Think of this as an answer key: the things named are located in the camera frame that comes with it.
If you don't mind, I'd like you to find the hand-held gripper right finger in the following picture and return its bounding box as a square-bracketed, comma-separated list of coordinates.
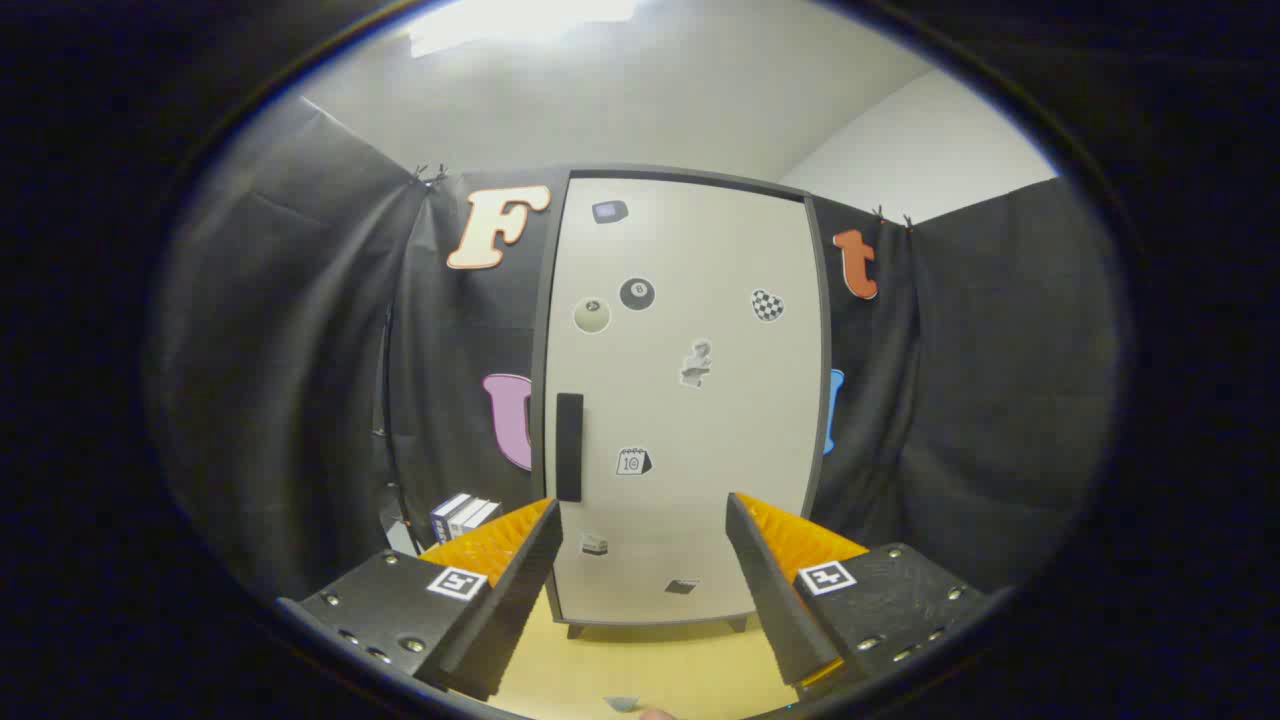
[725, 492, 1001, 691]

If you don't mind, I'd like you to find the white cabinet door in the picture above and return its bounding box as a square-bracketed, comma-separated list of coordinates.
[545, 178, 829, 626]

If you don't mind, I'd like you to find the black door handle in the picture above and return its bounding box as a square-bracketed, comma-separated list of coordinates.
[555, 393, 585, 503]

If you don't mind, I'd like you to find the black backdrop cloth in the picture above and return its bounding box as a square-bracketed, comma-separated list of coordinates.
[150, 95, 1126, 601]

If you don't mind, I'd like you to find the dark grey cabinet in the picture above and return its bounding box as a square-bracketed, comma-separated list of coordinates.
[528, 165, 836, 639]

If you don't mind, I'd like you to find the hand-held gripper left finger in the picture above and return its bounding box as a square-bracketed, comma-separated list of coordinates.
[275, 497, 564, 703]

